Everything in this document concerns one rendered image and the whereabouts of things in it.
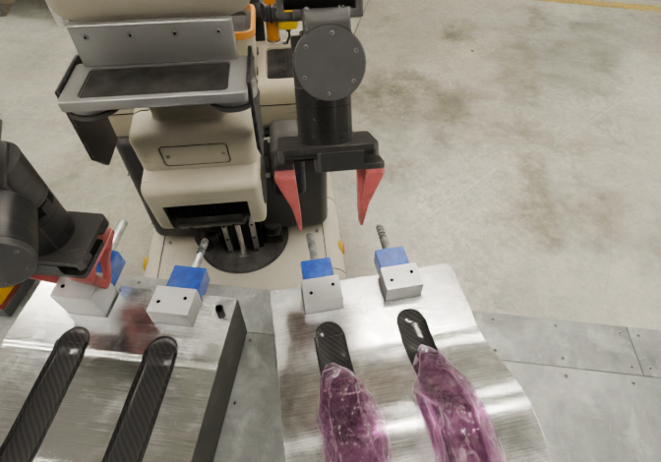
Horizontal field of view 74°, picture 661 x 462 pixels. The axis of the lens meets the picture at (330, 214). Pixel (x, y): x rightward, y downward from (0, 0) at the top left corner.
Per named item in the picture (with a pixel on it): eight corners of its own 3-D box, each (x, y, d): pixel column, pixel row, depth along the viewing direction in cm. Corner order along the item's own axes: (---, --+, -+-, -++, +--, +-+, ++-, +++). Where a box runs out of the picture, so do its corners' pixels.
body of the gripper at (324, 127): (380, 160, 44) (379, 85, 41) (278, 168, 43) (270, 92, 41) (368, 145, 50) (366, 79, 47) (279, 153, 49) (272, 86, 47)
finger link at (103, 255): (114, 311, 51) (78, 268, 43) (56, 306, 51) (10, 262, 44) (137, 261, 55) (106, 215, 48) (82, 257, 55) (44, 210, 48)
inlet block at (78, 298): (114, 231, 62) (97, 207, 58) (148, 234, 62) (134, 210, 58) (71, 316, 54) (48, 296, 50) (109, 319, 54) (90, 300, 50)
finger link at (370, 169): (386, 233, 47) (385, 148, 44) (320, 239, 47) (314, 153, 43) (374, 210, 53) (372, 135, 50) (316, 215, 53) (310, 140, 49)
